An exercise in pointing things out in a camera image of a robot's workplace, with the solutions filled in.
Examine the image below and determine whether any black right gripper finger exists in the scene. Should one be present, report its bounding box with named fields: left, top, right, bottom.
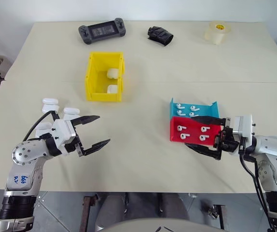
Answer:
left=191, top=115, right=227, bottom=126
left=184, top=143, right=223, bottom=161

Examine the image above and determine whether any blue plastic tray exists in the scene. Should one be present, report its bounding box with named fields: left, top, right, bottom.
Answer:
left=169, top=98, right=220, bottom=119

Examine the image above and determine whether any clear tape roll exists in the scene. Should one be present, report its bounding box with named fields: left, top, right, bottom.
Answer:
left=203, top=21, right=232, bottom=45

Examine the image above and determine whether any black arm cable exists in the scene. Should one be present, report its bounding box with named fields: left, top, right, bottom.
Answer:
left=238, top=137, right=277, bottom=232
left=22, top=110, right=61, bottom=142

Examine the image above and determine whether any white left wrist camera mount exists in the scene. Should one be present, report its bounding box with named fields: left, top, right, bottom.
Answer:
left=51, top=118, right=78, bottom=154

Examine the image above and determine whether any yellow plastic bin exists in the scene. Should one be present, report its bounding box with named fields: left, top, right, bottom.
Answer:
left=84, top=51, right=126, bottom=102

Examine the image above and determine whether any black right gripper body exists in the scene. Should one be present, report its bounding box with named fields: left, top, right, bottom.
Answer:
left=214, top=117, right=240, bottom=155

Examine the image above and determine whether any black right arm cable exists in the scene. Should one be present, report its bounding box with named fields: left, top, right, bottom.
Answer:
left=238, top=137, right=277, bottom=232

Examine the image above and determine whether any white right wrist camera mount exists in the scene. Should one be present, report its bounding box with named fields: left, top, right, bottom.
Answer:
left=232, top=114, right=254, bottom=145

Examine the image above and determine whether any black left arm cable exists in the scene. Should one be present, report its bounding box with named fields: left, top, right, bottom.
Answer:
left=22, top=110, right=61, bottom=142

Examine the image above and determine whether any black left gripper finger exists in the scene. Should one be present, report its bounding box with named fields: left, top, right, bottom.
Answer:
left=71, top=115, right=101, bottom=128
left=80, top=139, right=111, bottom=157

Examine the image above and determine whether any black handheld game controller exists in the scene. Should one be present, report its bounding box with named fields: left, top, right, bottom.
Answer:
left=78, top=17, right=126, bottom=45

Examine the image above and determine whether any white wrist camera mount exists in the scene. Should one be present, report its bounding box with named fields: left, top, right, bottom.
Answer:
left=232, top=114, right=254, bottom=145
left=51, top=118, right=78, bottom=154

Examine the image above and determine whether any small metal caster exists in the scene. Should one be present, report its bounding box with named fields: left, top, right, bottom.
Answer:
left=207, top=205, right=220, bottom=218

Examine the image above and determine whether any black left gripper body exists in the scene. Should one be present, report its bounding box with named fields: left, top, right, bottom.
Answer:
left=65, top=118, right=86, bottom=158

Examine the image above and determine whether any red plastic tray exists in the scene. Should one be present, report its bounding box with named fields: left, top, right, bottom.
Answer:
left=169, top=116, right=223, bottom=147

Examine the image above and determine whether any black rolled fabric sleeve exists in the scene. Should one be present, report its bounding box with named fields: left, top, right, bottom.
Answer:
left=147, top=25, right=174, bottom=46

